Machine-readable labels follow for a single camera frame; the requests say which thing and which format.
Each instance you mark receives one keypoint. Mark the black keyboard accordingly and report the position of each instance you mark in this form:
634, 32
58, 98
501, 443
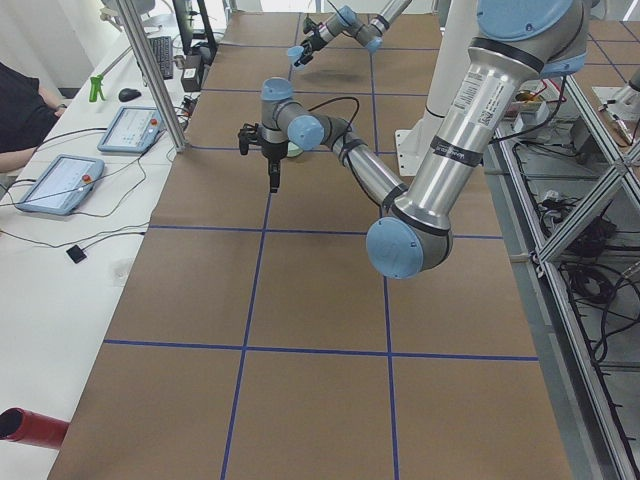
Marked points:
162, 49

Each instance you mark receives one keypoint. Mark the white central pedestal column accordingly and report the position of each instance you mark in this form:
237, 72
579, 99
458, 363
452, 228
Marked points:
451, 67

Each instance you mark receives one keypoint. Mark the pale green ceramic bowl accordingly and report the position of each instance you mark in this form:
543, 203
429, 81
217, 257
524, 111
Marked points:
293, 150

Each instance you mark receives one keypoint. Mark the light blue plastic cup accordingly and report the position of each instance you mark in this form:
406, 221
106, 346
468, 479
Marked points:
295, 55

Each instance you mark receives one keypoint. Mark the small black square device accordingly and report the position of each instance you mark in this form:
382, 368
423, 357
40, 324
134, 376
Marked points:
76, 254

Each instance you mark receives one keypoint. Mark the red cylinder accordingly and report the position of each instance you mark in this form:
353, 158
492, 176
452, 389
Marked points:
31, 428

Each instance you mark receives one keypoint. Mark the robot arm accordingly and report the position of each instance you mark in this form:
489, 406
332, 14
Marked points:
494, 47
344, 21

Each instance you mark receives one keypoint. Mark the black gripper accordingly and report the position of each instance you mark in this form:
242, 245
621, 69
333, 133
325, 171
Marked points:
273, 150
315, 40

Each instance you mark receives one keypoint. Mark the blue teach pendant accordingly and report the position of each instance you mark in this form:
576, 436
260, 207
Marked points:
63, 186
132, 131

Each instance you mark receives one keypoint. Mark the far blue teach pendant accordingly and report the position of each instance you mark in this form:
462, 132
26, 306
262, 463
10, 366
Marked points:
132, 131

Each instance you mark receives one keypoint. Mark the black computer mouse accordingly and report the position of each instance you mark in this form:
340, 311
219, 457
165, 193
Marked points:
128, 94

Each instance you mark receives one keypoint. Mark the aluminium frame post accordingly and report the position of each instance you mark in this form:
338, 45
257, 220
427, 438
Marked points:
151, 71

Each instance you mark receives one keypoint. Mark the seated person in black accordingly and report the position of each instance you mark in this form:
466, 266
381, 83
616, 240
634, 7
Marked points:
28, 113

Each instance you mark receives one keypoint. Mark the brown paper table cover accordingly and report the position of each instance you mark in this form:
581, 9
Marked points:
254, 340

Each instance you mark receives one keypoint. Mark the near blue teach pendant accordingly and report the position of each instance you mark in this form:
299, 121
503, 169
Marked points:
63, 186

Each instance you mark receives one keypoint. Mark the black power adapter box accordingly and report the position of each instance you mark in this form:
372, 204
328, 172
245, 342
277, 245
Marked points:
192, 73

